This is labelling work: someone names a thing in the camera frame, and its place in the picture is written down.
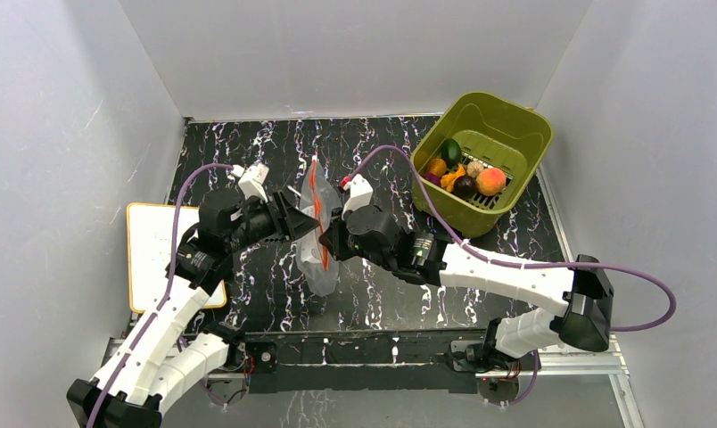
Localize small orange fruit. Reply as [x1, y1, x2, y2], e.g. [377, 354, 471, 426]
[425, 158, 448, 177]

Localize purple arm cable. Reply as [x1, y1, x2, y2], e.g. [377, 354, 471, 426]
[346, 144, 678, 408]
[83, 162, 244, 428]

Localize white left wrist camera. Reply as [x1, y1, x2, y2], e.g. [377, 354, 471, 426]
[232, 162, 269, 202]

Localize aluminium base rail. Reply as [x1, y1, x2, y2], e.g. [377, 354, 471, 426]
[101, 330, 647, 428]

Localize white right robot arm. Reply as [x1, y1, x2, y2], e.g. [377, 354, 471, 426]
[318, 205, 614, 373]

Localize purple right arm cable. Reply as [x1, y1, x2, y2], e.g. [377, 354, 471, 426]
[346, 144, 678, 408]

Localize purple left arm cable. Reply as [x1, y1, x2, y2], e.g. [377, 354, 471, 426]
[83, 162, 244, 428]

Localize magenta purple food piece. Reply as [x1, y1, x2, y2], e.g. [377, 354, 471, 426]
[422, 172, 441, 187]

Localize beige walnut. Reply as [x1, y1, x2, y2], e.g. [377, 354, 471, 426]
[466, 160, 486, 178]

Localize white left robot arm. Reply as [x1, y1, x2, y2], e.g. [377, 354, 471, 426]
[66, 190, 318, 427]

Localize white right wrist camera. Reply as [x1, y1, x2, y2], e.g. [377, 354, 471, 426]
[340, 174, 374, 219]

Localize dark green avocado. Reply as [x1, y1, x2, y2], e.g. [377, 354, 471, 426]
[440, 138, 463, 169]

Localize clear zip bag red zipper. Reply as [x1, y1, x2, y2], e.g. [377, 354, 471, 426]
[295, 154, 342, 297]

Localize dark purple plum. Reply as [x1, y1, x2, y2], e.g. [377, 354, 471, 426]
[452, 175, 478, 200]

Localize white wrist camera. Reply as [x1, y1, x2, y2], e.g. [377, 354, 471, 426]
[232, 162, 269, 202]
[340, 174, 374, 219]

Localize orange peach fruit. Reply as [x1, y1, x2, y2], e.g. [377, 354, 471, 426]
[475, 168, 507, 196]

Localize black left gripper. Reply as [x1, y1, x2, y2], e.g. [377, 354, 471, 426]
[226, 191, 319, 252]

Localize olive green plastic basket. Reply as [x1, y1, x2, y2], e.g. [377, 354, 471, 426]
[411, 92, 554, 238]

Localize white board orange rim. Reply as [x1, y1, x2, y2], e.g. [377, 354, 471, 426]
[125, 202, 228, 314]

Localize yellow orange food piece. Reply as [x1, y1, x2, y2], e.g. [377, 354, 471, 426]
[440, 164, 466, 193]

